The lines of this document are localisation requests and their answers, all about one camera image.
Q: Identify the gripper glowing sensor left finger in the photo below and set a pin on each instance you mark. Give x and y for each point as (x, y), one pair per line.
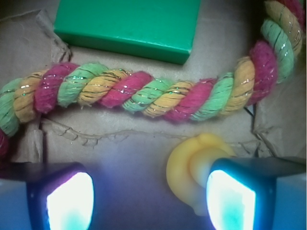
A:
(45, 196)

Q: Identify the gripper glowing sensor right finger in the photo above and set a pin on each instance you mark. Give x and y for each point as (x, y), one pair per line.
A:
(258, 193)

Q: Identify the yellow rubber duck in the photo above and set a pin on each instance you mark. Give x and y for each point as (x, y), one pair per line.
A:
(189, 165)

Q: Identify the brown paper bag bin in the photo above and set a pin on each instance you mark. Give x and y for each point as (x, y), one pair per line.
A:
(126, 154)

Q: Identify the green rectangular block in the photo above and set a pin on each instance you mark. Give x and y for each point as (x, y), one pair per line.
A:
(156, 29)

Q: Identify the multicolour twisted rope toy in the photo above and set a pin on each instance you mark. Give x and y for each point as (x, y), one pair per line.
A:
(270, 61)

